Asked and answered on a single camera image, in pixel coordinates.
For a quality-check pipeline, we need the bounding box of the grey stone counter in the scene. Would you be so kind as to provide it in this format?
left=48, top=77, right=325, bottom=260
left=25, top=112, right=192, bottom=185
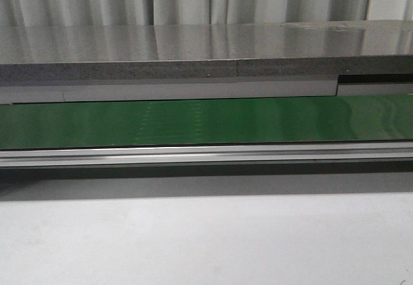
left=1, top=21, right=412, bottom=104

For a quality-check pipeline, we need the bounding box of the aluminium conveyor frame rail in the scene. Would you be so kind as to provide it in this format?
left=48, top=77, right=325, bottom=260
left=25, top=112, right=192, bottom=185
left=1, top=141, right=412, bottom=168

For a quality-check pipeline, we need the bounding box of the green conveyor belt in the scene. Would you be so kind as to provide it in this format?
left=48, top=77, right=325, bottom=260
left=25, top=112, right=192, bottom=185
left=1, top=95, right=412, bottom=150

